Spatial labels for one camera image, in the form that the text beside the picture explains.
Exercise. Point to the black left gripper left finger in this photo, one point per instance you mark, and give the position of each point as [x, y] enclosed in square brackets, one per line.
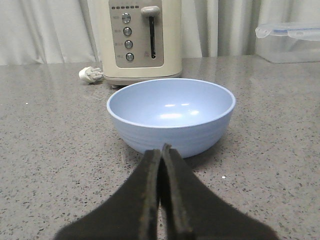
[131, 213]

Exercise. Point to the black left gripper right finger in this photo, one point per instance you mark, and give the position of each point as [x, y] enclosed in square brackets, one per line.
[194, 212]

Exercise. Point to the blue bowl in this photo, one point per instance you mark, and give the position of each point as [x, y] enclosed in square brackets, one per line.
[191, 115]

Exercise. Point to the white power plug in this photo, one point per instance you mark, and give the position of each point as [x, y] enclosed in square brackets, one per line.
[91, 75]

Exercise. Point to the cream toaster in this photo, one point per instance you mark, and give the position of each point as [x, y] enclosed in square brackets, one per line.
[140, 40]

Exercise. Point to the clear plastic food container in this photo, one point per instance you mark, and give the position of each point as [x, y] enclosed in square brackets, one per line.
[288, 42]

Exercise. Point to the white curtain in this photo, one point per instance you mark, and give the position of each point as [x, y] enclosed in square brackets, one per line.
[65, 31]

